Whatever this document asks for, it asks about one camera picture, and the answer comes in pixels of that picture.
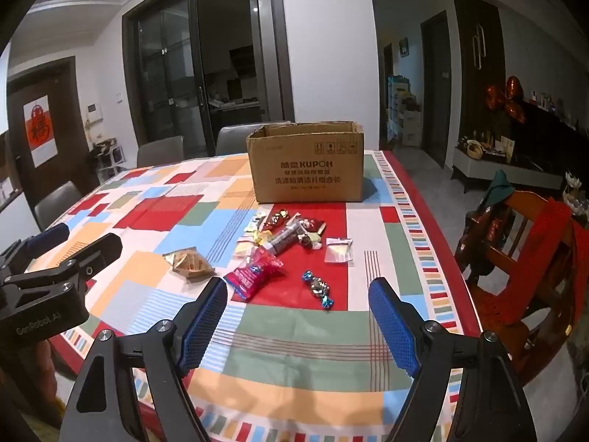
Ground gold snack packet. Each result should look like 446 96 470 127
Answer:
163 249 216 281

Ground wooden chair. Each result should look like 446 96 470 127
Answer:
453 189 589 385

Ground clear plastic snack packet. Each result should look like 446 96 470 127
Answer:
324 237 356 265

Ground white low console cabinet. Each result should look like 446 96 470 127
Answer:
451 145 567 194

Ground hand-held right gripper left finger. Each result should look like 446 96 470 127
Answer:
57 277 228 442

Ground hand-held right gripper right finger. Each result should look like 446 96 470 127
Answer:
368 277 538 442

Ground foil candy string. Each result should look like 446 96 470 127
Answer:
301 270 336 309

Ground dark hallway door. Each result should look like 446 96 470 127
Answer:
421 9 454 169

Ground red foil balloons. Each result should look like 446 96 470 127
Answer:
485 76 528 125

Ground grey upholstered chair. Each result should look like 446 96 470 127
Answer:
33 181 84 231
215 122 293 156
137 136 185 169

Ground white hallway storage shelf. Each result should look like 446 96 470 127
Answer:
387 74 424 148

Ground brown wooden door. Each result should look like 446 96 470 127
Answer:
7 55 99 222

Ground dark wardrobe with metal handles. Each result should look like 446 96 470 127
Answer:
451 0 507 148

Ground red and white door poster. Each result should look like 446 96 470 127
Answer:
23 96 58 169

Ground brown cardboard box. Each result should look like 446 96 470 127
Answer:
246 121 365 204

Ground red cloth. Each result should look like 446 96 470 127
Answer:
504 198 585 327

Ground dark framed glass sliding door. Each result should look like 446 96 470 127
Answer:
122 0 295 159

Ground pink snack packet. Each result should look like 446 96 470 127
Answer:
224 253 286 303

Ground white shoe rack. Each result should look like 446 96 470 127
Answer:
89 137 127 176

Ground pile of assorted wrapped snacks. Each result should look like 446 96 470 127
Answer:
234 208 328 259

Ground green cloth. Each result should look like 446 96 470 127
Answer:
481 169 514 208

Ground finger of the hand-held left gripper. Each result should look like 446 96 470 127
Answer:
4 233 123 292
0 223 71 272

